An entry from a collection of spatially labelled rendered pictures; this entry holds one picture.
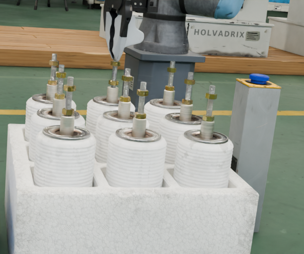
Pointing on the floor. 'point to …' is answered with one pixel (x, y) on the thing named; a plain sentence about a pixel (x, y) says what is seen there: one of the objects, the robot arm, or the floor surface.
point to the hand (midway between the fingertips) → (112, 53)
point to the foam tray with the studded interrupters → (123, 213)
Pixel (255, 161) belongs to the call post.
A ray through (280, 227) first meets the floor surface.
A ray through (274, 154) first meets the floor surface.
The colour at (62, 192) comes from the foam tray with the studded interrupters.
